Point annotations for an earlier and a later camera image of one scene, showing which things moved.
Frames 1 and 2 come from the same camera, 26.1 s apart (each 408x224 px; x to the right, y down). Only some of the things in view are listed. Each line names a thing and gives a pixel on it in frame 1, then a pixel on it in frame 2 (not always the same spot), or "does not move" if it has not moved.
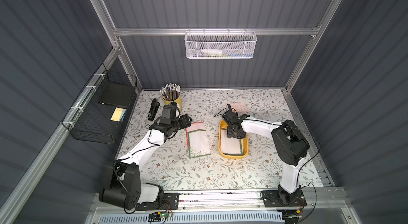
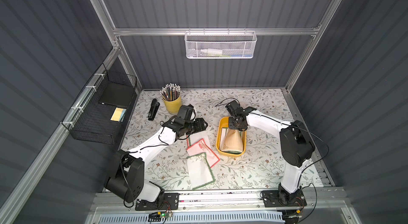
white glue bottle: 211,52 does not move
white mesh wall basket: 220,44 does not move
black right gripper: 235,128 to 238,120
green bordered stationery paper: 198,144 does not move
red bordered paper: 229,146 to 201,147
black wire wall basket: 101,115 does not move
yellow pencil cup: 178,101 does not move
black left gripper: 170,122 to 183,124
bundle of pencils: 171,92 does not move
